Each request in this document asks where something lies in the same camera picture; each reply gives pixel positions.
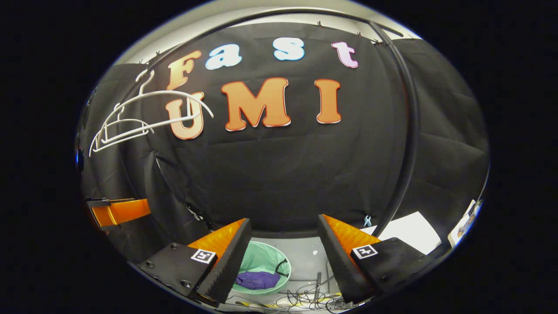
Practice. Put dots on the light blue clip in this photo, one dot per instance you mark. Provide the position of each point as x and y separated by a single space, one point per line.
367 221

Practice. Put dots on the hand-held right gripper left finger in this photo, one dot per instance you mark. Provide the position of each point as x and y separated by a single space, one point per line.
229 266

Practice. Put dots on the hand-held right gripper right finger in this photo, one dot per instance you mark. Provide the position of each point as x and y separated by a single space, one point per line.
342 270

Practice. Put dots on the black backdrop cloth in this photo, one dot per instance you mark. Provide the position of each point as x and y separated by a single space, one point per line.
283 174

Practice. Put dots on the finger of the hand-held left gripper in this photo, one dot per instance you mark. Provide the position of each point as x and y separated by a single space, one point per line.
126 210

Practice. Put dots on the black clothes rail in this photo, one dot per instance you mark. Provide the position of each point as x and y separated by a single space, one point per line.
412 122

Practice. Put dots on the white paper sheet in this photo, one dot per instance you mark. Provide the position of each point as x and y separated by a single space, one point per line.
414 231

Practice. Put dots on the white printed card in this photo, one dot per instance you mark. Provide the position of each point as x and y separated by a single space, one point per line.
462 226

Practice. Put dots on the green laundry hamper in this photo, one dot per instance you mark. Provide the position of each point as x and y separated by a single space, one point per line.
261 257

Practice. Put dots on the white clothes hanger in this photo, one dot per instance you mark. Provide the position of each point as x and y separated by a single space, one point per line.
172 91
130 133

